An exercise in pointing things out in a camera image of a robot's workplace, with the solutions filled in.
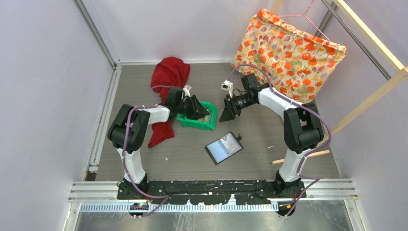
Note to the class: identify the green plastic bin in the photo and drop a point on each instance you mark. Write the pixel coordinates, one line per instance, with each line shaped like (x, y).
(206, 123)

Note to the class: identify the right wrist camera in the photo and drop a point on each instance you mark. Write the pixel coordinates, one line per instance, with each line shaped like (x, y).
(228, 86)

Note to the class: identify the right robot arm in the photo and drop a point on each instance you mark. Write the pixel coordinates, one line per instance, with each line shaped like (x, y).
(302, 129)

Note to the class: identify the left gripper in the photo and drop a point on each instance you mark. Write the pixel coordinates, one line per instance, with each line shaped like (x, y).
(196, 108)

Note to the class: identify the black card holder wallet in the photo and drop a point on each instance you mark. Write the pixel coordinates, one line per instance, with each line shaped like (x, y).
(217, 151)

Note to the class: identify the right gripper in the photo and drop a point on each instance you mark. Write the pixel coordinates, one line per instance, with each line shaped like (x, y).
(228, 114)

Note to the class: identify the floral fabric bag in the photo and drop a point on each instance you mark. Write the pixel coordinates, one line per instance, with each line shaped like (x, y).
(294, 61)

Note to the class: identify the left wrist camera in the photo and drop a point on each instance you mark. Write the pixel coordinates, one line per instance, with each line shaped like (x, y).
(186, 91)

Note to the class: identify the red cloth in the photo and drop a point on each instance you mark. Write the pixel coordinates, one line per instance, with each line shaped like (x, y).
(171, 71)

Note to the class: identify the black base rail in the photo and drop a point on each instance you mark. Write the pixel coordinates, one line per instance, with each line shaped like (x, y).
(207, 192)

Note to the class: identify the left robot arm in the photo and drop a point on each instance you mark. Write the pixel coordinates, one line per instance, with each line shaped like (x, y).
(129, 127)

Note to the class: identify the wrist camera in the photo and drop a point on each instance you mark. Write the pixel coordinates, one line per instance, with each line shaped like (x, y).
(186, 91)
(228, 86)

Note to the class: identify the wooden frame rack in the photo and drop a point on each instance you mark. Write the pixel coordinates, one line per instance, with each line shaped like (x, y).
(365, 100)

